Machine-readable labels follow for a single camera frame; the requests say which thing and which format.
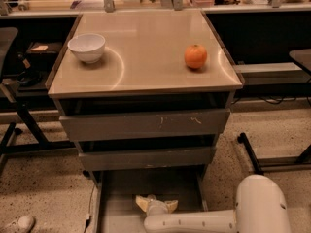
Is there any top grey drawer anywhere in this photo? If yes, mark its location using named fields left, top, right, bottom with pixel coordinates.
left=52, top=91, right=235, bottom=143

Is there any grey drawer cabinet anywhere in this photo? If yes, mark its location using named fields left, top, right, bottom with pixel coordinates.
left=44, top=9, right=245, bottom=233

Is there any grey drawer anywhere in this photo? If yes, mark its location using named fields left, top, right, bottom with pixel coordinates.
left=52, top=91, right=235, bottom=143
left=78, top=135, right=217, bottom=171
left=94, top=166, right=207, bottom=233

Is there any white shoe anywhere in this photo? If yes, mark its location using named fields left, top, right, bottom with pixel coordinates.
left=0, top=216, right=36, bottom=233

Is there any white ceramic bowl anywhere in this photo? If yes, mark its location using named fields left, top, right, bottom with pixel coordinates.
left=67, top=33, right=106, bottom=63

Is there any black table leg base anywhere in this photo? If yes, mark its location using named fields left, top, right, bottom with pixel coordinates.
left=237, top=132, right=264, bottom=175

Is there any bottom grey drawer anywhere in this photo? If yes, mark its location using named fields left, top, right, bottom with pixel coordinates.
left=94, top=166, right=207, bottom=233

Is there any middle grey drawer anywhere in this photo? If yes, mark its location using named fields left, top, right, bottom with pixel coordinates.
left=78, top=135, right=217, bottom=171

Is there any black desk frame left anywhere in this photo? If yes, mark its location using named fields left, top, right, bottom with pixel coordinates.
left=0, top=84, right=78, bottom=171

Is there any black box with label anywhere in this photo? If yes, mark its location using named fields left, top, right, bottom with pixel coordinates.
left=26, top=42, right=62, bottom=54

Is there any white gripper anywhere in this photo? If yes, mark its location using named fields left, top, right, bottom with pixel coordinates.
left=135, top=194, right=178, bottom=216

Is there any white floor cable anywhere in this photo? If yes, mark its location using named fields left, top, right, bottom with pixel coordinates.
left=83, top=183, right=97, bottom=233

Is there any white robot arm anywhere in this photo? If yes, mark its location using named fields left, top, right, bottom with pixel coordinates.
left=135, top=175, right=292, bottom=233

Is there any orange fruit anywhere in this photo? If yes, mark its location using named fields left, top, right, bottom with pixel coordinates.
left=184, top=45, right=207, bottom=69

